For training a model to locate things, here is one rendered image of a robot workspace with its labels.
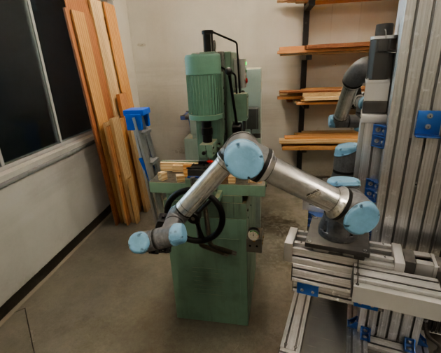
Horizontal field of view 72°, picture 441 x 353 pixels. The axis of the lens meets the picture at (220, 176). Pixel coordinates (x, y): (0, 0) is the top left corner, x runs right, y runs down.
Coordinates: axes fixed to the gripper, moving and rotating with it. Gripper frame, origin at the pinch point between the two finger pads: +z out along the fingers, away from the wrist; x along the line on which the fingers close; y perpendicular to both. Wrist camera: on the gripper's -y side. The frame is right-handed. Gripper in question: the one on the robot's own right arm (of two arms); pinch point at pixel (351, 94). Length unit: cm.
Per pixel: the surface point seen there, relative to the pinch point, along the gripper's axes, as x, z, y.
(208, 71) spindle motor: -77, -67, -30
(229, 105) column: -74, -41, -10
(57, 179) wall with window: -224, -10, 29
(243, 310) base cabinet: -80, -76, 102
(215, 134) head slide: -83, -51, 3
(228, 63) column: -70, -41, -32
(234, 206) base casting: -75, -76, 36
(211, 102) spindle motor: -79, -66, -16
